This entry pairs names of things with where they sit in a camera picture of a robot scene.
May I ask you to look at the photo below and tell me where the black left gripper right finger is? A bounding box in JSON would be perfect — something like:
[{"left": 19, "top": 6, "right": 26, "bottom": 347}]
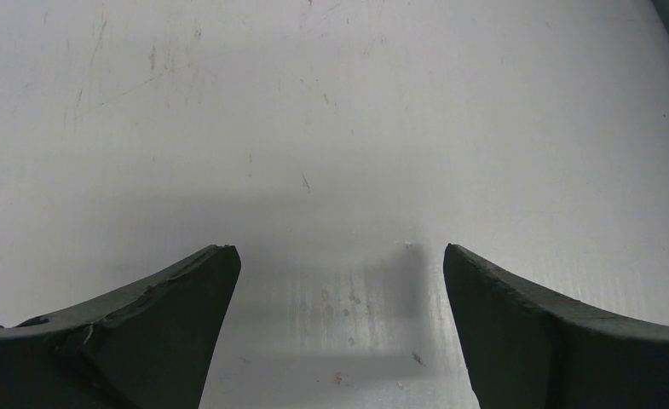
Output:
[{"left": 443, "top": 245, "right": 669, "bottom": 408}]

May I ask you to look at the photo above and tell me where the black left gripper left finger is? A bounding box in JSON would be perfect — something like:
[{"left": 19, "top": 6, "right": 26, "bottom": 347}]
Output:
[{"left": 0, "top": 245, "right": 241, "bottom": 408}]

